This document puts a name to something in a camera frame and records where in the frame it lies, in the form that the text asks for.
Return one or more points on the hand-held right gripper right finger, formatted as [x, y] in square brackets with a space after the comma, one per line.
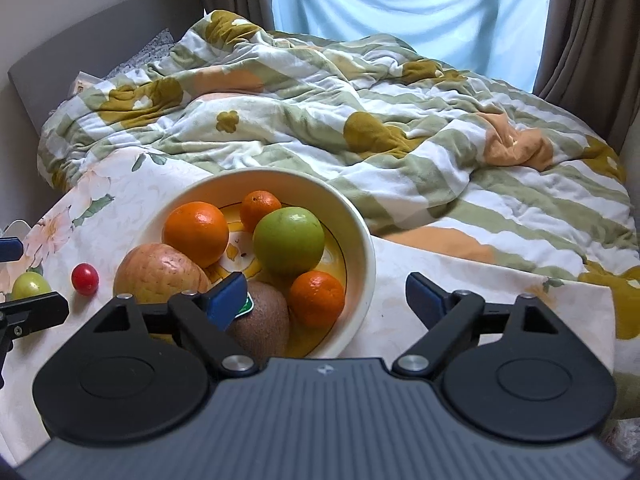
[427, 300]

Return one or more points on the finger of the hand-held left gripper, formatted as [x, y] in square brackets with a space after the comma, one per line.
[40, 312]
[10, 249]

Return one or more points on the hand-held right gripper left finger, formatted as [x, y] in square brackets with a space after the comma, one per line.
[225, 305]

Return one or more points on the green apple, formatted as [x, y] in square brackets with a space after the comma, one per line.
[31, 286]
[288, 241]

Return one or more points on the brown kiwi with green sticker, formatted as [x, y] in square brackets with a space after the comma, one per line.
[265, 320]

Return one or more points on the large yellow apple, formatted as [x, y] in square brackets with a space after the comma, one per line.
[160, 272]

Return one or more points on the large orange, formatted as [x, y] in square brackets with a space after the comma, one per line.
[196, 234]

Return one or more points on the cream bowl with yellow cartoon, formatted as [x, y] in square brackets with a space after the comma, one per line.
[350, 260]

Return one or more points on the medium orange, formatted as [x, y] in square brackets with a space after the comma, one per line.
[317, 299]

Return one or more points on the small mandarin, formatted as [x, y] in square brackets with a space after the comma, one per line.
[260, 210]

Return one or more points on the red cherry tomato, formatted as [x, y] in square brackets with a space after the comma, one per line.
[84, 278]

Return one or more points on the floral tablecloth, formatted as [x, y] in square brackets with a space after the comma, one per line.
[100, 195]

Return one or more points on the green striped floral blanket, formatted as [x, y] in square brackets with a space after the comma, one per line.
[375, 135]

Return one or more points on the small white box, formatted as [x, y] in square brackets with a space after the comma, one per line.
[86, 83]

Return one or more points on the grey headboard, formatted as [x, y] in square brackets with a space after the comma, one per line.
[75, 40]

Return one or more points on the grey patterned pillow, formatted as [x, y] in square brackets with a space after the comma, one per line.
[145, 52]

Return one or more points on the light blue window sheet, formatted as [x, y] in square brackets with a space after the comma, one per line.
[400, 5]

